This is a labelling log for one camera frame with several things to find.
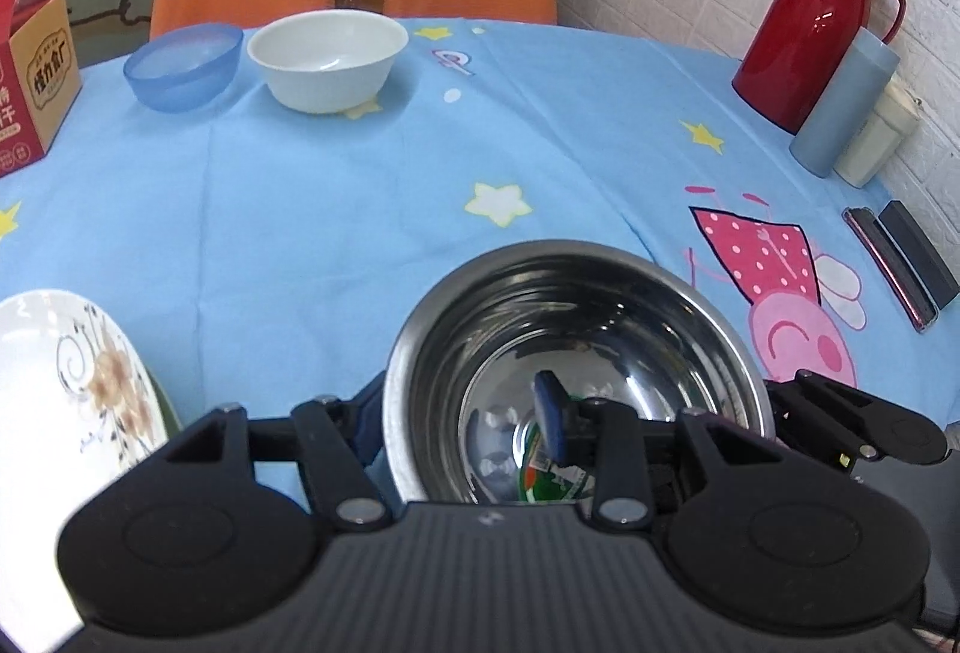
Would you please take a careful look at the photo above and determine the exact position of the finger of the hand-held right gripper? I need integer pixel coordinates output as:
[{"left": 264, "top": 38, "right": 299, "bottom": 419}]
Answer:
[{"left": 763, "top": 368, "right": 895, "bottom": 475}]

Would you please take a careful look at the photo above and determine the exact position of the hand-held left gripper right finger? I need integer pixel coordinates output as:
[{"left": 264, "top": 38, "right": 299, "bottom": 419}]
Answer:
[{"left": 531, "top": 369, "right": 788, "bottom": 532}]

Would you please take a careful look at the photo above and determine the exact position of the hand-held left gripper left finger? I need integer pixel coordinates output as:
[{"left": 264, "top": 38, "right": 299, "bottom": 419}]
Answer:
[{"left": 157, "top": 370, "right": 395, "bottom": 530}]

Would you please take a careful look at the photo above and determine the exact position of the stainless steel bowl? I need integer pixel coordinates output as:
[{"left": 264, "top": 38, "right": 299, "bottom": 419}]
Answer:
[{"left": 382, "top": 239, "right": 777, "bottom": 508}]

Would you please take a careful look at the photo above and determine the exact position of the white floral print plate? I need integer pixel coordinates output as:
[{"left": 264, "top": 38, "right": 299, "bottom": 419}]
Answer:
[{"left": 0, "top": 290, "right": 170, "bottom": 650}]

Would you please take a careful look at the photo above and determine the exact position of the smartphone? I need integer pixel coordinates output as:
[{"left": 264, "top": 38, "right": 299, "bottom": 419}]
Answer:
[{"left": 841, "top": 207, "right": 940, "bottom": 333}]

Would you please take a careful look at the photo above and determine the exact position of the black rectangular case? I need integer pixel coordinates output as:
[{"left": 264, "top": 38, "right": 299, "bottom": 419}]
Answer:
[{"left": 877, "top": 200, "right": 960, "bottom": 309}]

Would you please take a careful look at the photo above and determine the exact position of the blue cartoon pig tablecloth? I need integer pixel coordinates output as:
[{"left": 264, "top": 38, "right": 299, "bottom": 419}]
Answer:
[{"left": 0, "top": 15, "right": 960, "bottom": 526}]

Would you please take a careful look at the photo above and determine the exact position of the cream lidded cup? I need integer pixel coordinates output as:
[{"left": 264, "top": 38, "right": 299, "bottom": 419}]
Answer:
[{"left": 832, "top": 79, "right": 922, "bottom": 189}]

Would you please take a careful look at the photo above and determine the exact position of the grey-blue tumbler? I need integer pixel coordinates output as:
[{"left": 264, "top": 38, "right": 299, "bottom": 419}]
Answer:
[{"left": 789, "top": 29, "right": 901, "bottom": 179}]

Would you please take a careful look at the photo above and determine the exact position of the white ceramic bowl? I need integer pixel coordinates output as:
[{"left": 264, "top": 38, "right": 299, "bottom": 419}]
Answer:
[{"left": 247, "top": 10, "right": 410, "bottom": 115}]

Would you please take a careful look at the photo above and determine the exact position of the red thermos jug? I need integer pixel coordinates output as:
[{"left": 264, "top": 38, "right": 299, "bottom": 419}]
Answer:
[{"left": 732, "top": 0, "right": 907, "bottom": 135}]

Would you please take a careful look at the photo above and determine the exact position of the blue plastic bowl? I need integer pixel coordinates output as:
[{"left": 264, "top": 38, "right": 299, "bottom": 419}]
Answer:
[{"left": 122, "top": 22, "right": 245, "bottom": 114}]

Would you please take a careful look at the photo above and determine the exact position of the red cracker box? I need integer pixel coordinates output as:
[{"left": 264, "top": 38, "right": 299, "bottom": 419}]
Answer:
[{"left": 0, "top": 0, "right": 83, "bottom": 180}]

